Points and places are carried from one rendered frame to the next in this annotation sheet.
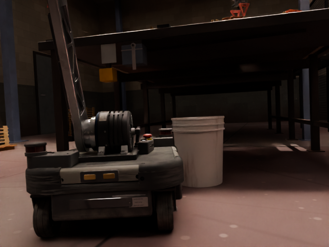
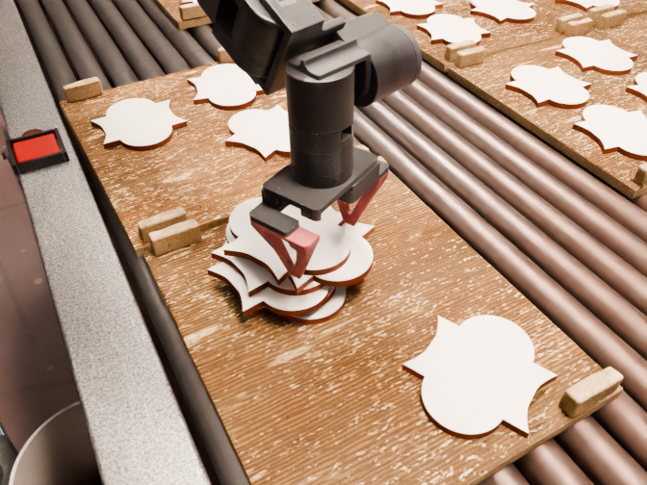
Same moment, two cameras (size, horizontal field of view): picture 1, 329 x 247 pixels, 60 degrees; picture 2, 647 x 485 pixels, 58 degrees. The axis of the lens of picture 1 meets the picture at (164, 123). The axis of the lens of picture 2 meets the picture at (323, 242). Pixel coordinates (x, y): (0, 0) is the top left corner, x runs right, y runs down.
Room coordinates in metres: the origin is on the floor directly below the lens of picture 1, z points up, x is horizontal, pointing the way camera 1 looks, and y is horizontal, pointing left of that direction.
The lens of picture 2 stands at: (1.61, -0.86, 1.42)
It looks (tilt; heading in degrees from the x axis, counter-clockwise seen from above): 43 degrees down; 48
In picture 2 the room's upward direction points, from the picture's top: straight up
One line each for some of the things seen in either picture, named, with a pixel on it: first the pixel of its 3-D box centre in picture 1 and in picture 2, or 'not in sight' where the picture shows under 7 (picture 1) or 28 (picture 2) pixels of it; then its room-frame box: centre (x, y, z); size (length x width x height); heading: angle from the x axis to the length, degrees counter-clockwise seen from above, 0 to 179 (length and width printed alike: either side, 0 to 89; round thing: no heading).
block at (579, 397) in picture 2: not in sight; (590, 391); (1.99, -0.80, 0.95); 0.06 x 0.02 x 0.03; 167
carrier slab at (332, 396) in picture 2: not in sight; (356, 317); (1.90, -0.58, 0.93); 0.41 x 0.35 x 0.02; 77
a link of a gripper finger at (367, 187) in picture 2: (237, 12); (342, 195); (1.93, -0.52, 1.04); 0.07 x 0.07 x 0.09; 12
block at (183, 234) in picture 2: not in sight; (175, 237); (1.81, -0.36, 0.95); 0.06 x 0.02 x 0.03; 167
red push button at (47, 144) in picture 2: not in sight; (38, 151); (1.77, -0.03, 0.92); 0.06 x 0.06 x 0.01; 77
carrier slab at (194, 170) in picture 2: not in sight; (206, 134); (1.98, -0.16, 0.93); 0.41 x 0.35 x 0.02; 79
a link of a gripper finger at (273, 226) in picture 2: (242, 9); (301, 233); (1.86, -0.54, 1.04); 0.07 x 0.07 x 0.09; 12
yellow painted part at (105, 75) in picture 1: (107, 62); not in sight; (1.85, 0.35, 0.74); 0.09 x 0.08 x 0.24; 77
